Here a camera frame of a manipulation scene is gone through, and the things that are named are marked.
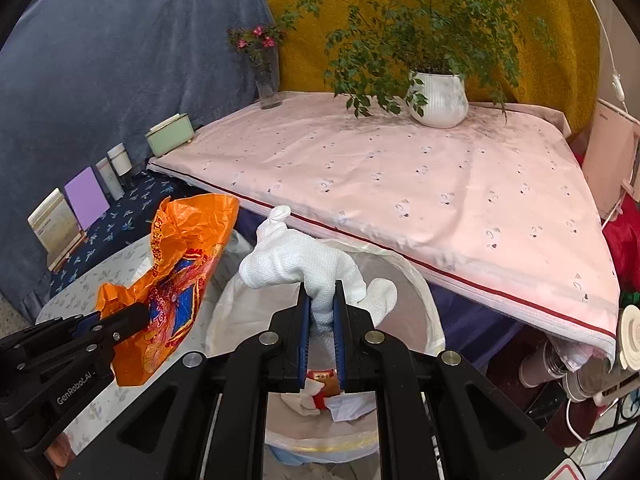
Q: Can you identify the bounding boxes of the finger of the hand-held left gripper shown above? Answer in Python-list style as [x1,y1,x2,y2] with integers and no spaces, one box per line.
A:
[0,311,107,354]
[0,305,151,377]

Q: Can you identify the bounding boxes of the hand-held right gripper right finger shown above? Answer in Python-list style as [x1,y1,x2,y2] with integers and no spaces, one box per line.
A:
[335,281,572,480]

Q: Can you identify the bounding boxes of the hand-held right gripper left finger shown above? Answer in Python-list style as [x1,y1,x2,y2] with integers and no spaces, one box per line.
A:
[60,282,311,480]

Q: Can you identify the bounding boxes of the white sock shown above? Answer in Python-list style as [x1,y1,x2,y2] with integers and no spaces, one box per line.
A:
[238,205,398,333]

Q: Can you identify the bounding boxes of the printed white paper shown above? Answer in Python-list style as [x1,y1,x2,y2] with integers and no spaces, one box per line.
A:
[327,395,373,423]

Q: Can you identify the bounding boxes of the orange plastic bag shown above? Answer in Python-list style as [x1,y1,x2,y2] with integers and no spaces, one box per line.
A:
[95,192,241,387]

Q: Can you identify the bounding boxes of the grey floral tablecloth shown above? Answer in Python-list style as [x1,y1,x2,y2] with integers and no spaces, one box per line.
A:
[35,230,261,461]

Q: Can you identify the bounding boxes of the dark blue floral cloth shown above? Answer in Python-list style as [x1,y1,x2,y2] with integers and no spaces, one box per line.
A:
[49,170,191,298]

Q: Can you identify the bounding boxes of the purple card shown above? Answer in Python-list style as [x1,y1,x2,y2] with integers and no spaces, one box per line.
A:
[64,166,111,231]

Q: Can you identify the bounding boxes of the pink printed cloth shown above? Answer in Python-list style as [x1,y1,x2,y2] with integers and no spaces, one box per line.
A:
[146,91,621,366]

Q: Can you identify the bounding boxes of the white cosmetic bottle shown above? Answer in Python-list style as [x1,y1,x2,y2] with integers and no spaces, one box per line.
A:
[106,143,133,188]

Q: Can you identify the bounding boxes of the pale green box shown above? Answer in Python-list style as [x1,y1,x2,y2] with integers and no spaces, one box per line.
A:
[145,113,195,158]

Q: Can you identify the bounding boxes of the pale plastic cup stack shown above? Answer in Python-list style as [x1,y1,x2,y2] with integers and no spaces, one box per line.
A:
[517,340,571,386]
[562,360,616,403]

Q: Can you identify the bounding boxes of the glass vase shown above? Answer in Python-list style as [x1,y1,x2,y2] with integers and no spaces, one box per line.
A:
[255,50,283,110]

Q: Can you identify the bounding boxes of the green plant white pot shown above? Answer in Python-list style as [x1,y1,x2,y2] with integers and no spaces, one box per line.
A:
[280,0,558,129]

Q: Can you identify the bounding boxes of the grey-blue backdrop cloth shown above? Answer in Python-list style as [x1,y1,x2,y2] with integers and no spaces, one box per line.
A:
[0,0,283,331]

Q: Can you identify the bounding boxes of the white round lid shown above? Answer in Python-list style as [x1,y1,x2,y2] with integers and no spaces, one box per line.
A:
[612,305,640,376]

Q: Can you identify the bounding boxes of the red cloth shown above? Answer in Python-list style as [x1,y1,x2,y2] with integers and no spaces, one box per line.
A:
[602,195,640,291]

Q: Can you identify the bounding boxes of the white appliance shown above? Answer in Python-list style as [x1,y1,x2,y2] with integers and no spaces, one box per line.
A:
[582,99,640,221]

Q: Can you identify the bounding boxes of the yellow backdrop cloth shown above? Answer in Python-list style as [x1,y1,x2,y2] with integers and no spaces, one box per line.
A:
[255,0,601,136]

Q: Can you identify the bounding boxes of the white power cable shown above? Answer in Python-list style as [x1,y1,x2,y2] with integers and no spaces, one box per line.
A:
[567,0,640,121]

